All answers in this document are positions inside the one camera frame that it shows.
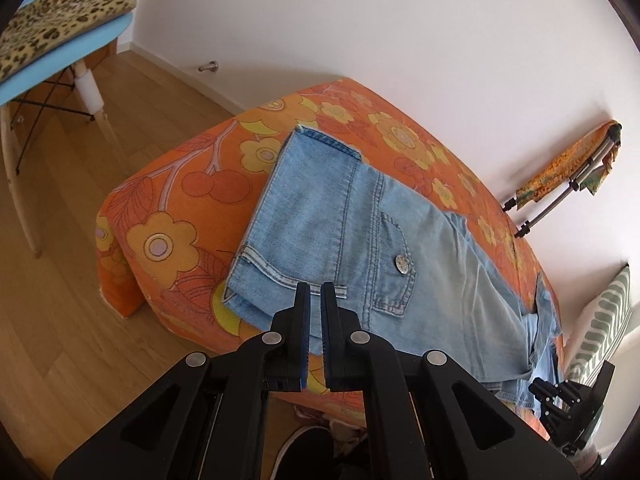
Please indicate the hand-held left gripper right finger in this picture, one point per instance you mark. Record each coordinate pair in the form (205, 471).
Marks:
(327, 340)

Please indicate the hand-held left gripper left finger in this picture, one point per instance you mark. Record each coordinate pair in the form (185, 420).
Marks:
(303, 340)

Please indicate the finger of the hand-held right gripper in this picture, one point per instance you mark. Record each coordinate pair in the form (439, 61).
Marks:
(550, 397)

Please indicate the light blue denim pants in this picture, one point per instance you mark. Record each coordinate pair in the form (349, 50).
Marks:
(325, 220)

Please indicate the green striped pillow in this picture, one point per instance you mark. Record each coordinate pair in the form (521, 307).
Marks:
(600, 325)

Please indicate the black shoe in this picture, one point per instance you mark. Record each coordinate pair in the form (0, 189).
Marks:
(310, 452)

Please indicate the orange floral bedspread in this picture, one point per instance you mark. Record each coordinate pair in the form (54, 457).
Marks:
(165, 195)

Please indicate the metal tripod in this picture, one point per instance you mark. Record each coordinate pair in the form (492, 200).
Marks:
(575, 180)

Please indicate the orange patterned cloth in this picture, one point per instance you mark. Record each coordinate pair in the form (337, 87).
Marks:
(555, 170)

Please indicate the metal door stop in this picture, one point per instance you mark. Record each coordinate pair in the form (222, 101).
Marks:
(209, 66)

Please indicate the light blue chair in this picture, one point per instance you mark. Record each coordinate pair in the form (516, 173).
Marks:
(60, 55)

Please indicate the leopard print cushion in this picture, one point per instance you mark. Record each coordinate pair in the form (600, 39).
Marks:
(55, 25)

